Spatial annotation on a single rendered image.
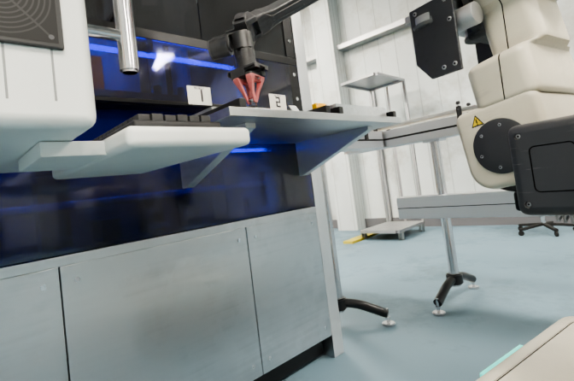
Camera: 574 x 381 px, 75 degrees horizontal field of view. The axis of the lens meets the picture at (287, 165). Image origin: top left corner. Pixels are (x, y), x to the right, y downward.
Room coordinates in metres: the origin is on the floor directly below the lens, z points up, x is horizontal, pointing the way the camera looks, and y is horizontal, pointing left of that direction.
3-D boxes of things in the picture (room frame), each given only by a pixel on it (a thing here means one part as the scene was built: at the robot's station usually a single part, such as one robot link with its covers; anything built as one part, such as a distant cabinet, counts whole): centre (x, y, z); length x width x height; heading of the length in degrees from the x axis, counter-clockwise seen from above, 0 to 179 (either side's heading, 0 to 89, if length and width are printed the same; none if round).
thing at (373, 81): (4.14, -1.07, 0.87); 0.66 x 0.52 x 1.73; 139
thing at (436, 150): (1.97, -0.79, 0.46); 0.09 x 0.09 x 0.77; 44
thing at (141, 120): (0.69, 0.28, 0.82); 0.40 x 0.14 x 0.02; 43
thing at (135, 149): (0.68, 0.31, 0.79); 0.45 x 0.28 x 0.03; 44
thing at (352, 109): (1.27, -0.14, 0.90); 0.34 x 0.26 x 0.04; 43
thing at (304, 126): (1.18, 0.02, 0.87); 0.70 x 0.48 x 0.02; 134
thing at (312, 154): (1.35, -0.17, 0.80); 0.34 x 0.03 x 0.13; 44
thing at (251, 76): (1.04, 0.08, 0.99); 0.07 x 0.07 x 0.09; 60
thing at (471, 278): (1.97, -0.79, 0.07); 0.50 x 0.08 x 0.14; 134
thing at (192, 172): (1.00, 0.19, 0.80); 0.34 x 0.03 x 0.13; 44
